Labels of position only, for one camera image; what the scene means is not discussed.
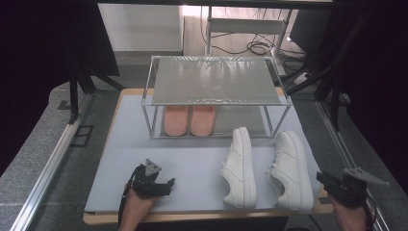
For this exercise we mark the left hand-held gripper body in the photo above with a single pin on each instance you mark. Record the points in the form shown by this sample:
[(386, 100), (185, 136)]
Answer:
[(144, 186)]

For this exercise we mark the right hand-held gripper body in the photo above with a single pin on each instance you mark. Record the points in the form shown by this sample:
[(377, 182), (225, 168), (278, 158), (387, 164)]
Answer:
[(349, 192)]

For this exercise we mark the white sneaker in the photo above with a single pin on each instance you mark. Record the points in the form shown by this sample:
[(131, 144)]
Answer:
[(293, 173), (240, 173)]

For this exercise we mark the pink rubber slipper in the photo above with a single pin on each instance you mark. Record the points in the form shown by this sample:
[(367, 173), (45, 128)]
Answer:
[(202, 122), (175, 122)]

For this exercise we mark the metal frame shoe rack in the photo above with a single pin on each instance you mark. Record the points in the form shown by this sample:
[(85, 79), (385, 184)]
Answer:
[(215, 80)]

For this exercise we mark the person's left hand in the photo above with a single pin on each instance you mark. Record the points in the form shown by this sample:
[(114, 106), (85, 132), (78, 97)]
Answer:
[(138, 205)]

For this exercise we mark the person's right hand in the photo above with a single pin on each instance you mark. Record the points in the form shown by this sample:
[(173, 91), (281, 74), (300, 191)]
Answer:
[(349, 213)]

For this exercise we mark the white table mat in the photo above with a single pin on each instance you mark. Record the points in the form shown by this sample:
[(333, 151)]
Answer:
[(192, 166)]

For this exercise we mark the black metal stand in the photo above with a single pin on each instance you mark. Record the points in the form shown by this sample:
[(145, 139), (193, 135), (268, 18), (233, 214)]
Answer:
[(335, 96)]

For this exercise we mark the black tripod stand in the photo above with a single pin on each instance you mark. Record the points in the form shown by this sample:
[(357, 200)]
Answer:
[(74, 96)]

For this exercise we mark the black curtain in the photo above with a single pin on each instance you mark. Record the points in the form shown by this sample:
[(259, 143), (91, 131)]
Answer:
[(38, 64), (381, 80)]

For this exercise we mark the white cabinet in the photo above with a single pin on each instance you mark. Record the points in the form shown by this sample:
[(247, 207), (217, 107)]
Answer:
[(141, 27)]

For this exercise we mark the aluminium rail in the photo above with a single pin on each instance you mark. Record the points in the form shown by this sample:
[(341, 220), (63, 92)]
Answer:
[(344, 150), (48, 173)]

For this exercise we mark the black floor bracket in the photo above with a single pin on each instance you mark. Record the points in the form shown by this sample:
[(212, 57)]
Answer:
[(81, 136)]

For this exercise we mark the white metal desk frame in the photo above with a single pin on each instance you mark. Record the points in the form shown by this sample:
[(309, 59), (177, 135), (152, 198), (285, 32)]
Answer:
[(245, 25)]

